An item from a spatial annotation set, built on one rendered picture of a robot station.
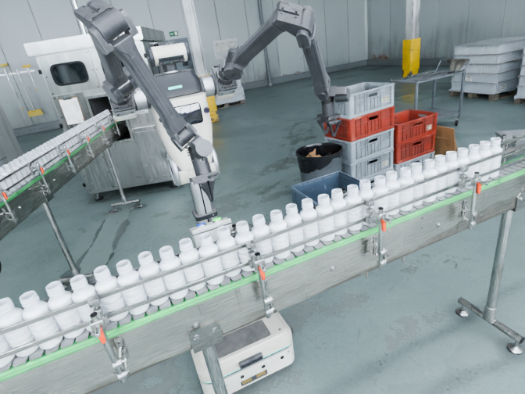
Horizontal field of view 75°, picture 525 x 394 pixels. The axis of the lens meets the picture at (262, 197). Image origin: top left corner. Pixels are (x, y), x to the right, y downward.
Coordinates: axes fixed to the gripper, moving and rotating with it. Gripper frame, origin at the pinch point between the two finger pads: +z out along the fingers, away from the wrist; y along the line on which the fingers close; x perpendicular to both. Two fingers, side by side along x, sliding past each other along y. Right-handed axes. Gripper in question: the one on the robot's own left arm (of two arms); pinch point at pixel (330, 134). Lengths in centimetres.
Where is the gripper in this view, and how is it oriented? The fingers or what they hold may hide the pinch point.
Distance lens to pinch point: 166.3
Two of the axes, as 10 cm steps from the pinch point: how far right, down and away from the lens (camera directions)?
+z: 1.6, 9.0, 4.1
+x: -9.0, 3.0, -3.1
